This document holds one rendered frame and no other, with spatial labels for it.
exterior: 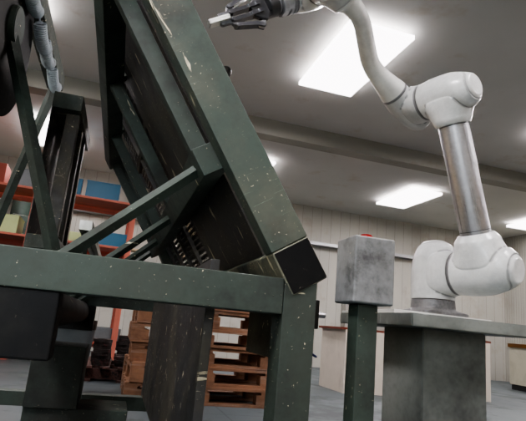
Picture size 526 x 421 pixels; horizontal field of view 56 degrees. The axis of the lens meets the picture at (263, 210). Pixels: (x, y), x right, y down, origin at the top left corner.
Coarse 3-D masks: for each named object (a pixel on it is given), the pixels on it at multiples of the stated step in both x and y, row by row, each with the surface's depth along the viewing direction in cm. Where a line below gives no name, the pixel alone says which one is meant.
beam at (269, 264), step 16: (304, 240) 128; (272, 256) 126; (288, 256) 126; (304, 256) 127; (240, 272) 160; (256, 272) 144; (272, 272) 131; (288, 272) 125; (304, 272) 127; (320, 272) 128; (304, 288) 126
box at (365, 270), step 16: (352, 240) 135; (368, 240) 134; (384, 240) 135; (352, 256) 133; (368, 256) 133; (384, 256) 134; (336, 272) 141; (352, 272) 132; (368, 272) 132; (384, 272) 133; (336, 288) 140; (352, 288) 130; (368, 288) 131; (384, 288) 132; (368, 304) 133; (384, 304) 132
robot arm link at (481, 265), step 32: (416, 96) 172; (448, 96) 163; (480, 96) 162; (448, 128) 166; (448, 160) 168; (480, 192) 165; (480, 224) 164; (448, 256) 174; (480, 256) 161; (512, 256) 158; (480, 288) 163; (512, 288) 160
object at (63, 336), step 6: (96, 324) 408; (60, 330) 383; (66, 330) 384; (72, 330) 386; (78, 330) 389; (84, 330) 393; (60, 336) 382; (66, 336) 383; (72, 336) 385; (78, 336) 389; (84, 336) 393; (90, 336) 400; (84, 342) 393; (90, 342) 401; (90, 348) 404
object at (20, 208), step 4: (16, 200) 811; (12, 204) 815; (16, 204) 810; (20, 204) 810; (24, 204) 813; (28, 204) 819; (12, 208) 810; (16, 208) 808; (20, 208) 809; (24, 208) 813; (28, 208) 819; (12, 212) 808; (16, 212) 806; (20, 212) 808; (24, 212) 812; (28, 212) 820; (24, 216) 788; (24, 220) 788; (24, 224) 787; (24, 228) 786; (24, 232) 786
